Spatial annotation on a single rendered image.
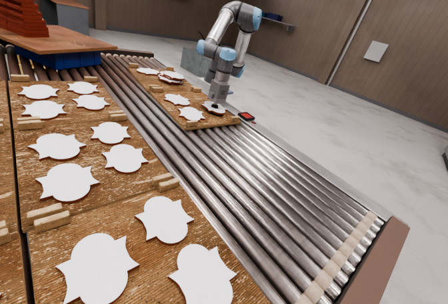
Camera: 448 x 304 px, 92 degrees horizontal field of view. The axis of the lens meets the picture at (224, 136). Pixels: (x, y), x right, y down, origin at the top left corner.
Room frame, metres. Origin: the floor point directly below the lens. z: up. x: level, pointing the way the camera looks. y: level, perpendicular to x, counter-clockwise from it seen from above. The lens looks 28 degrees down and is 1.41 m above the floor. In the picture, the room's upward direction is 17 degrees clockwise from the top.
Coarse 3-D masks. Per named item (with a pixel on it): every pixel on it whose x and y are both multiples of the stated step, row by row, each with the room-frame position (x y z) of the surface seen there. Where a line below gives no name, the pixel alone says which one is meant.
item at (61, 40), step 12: (0, 36) 1.02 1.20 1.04; (12, 36) 1.06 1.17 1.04; (60, 36) 1.30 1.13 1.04; (72, 36) 1.38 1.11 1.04; (84, 36) 1.47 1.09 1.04; (24, 48) 0.99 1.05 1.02; (36, 48) 0.99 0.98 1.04; (48, 48) 1.04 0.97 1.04; (60, 48) 1.09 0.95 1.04; (72, 48) 1.15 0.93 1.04; (84, 48) 1.21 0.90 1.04; (96, 48) 1.29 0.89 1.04; (108, 48) 1.38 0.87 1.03
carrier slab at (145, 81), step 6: (132, 72) 1.35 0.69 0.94; (138, 78) 1.27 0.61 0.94; (144, 78) 1.31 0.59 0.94; (150, 78) 1.34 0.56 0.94; (156, 78) 1.37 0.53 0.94; (144, 84) 1.21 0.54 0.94; (150, 84) 1.23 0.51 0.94; (156, 84) 1.26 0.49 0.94; (162, 84) 1.29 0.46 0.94; (168, 84) 1.33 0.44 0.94; (186, 84) 1.43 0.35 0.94; (150, 90) 1.15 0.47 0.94; (168, 90) 1.23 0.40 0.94; (174, 90) 1.25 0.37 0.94; (180, 90) 1.28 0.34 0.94; (186, 90) 1.31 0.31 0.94
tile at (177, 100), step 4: (168, 96) 1.11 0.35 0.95; (172, 96) 1.12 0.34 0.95; (176, 96) 1.14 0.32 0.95; (180, 96) 1.16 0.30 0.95; (164, 100) 1.06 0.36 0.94; (168, 100) 1.06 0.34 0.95; (172, 100) 1.07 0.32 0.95; (176, 100) 1.09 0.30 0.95; (180, 100) 1.10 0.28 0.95; (184, 100) 1.12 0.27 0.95; (188, 100) 1.14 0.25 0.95; (176, 104) 1.04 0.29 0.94; (180, 104) 1.06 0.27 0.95; (184, 104) 1.07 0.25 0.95; (188, 104) 1.08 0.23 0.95
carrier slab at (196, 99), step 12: (156, 96) 1.09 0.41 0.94; (192, 96) 1.24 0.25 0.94; (204, 96) 1.30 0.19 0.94; (168, 108) 0.99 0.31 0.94; (180, 108) 1.03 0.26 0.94; (204, 108) 1.12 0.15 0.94; (180, 120) 0.90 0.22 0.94; (204, 120) 0.97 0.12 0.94; (216, 120) 1.01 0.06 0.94; (228, 120) 1.06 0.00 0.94
